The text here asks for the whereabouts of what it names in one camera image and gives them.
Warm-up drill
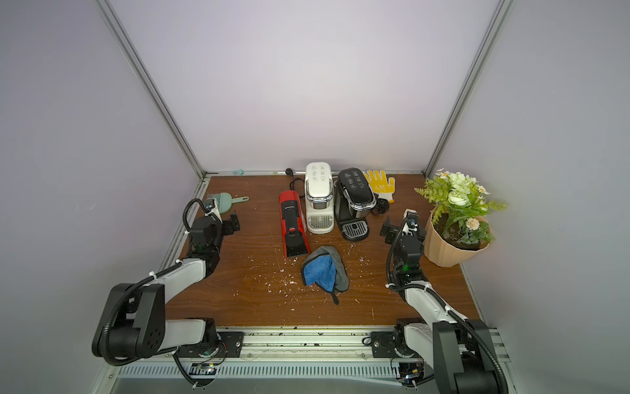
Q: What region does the red coffee machine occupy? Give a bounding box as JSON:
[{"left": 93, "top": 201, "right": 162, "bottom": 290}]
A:
[{"left": 279, "top": 190, "right": 311, "bottom": 258}]

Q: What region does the grey blue microfiber cloth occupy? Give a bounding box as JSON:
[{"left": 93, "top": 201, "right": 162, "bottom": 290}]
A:
[{"left": 301, "top": 246, "right": 349, "bottom": 305}]

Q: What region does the white coffee machine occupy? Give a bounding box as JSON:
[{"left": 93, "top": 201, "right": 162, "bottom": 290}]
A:
[{"left": 304, "top": 162, "right": 335, "bottom": 235}]

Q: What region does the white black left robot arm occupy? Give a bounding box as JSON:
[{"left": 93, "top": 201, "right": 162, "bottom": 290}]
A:
[{"left": 91, "top": 198, "right": 240, "bottom": 366}]

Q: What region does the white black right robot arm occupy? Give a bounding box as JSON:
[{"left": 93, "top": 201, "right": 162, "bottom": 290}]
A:
[{"left": 381, "top": 209, "right": 510, "bottom": 393}]

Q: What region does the black coffee machine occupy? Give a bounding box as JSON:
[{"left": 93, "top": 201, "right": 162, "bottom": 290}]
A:
[{"left": 334, "top": 167, "right": 377, "bottom": 242}]

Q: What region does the green hand brush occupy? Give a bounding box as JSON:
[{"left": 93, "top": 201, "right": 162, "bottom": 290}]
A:
[{"left": 207, "top": 192, "right": 249, "bottom": 214}]

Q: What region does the potted artificial plant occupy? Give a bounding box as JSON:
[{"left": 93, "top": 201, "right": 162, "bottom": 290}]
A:
[{"left": 415, "top": 169, "right": 508, "bottom": 268}]

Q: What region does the yellow work glove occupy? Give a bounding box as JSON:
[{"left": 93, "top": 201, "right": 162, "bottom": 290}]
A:
[{"left": 364, "top": 170, "right": 395, "bottom": 204}]

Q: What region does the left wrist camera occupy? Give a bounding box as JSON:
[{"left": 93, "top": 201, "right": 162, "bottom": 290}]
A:
[{"left": 203, "top": 198, "right": 221, "bottom": 218}]

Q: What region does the black power cord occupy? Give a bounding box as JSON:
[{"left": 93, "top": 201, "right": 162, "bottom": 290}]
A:
[{"left": 284, "top": 167, "right": 306, "bottom": 198}]

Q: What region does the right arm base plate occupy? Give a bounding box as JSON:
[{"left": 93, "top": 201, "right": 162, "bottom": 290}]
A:
[{"left": 368, "top": 332, "right": 418, "bottom": 359}]

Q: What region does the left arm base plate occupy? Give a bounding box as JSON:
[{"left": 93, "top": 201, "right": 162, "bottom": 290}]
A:
[{"left": 177, "top": 331, "right": 244, "bottom": 359}]

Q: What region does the aluminium rail frame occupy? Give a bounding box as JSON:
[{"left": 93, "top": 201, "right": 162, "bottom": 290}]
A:
[{"left": 93, "top": 324, "right": 518, "bottom": 394}]

